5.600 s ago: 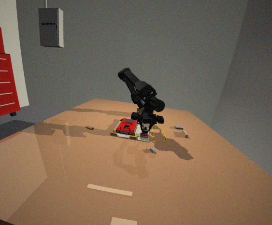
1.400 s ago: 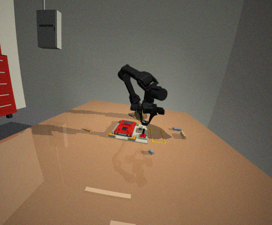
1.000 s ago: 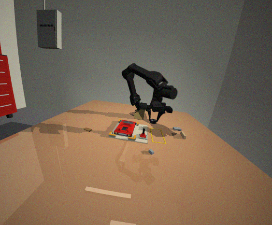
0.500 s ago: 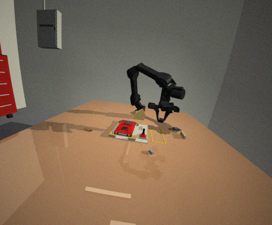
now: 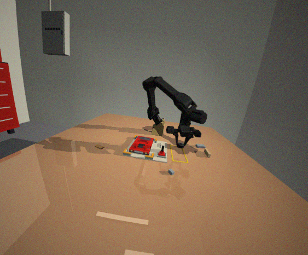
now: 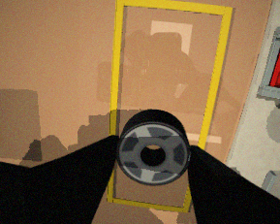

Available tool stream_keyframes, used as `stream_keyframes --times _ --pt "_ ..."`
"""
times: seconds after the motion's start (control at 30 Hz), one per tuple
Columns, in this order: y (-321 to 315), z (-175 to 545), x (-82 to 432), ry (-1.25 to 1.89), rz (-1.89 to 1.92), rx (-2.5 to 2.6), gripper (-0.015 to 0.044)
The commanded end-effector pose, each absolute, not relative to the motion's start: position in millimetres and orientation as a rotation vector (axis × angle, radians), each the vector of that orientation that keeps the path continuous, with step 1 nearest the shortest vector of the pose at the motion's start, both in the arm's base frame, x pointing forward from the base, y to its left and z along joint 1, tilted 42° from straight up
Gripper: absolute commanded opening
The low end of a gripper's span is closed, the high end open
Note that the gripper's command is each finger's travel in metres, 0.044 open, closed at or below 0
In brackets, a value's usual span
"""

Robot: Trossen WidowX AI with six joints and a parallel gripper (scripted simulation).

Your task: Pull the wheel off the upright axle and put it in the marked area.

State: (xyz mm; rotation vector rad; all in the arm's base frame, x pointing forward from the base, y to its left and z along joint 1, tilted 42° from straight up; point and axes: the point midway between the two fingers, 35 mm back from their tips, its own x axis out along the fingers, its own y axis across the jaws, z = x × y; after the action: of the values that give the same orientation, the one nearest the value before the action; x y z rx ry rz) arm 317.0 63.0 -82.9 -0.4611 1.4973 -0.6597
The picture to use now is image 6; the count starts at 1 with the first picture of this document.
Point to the yellow tape outline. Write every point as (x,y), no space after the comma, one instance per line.
(226,12)

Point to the black wheel with grey hub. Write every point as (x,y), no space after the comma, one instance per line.
(153,166)

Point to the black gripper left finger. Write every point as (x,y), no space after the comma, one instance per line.
(65,190)

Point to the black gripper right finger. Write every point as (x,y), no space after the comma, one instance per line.
(222,196)

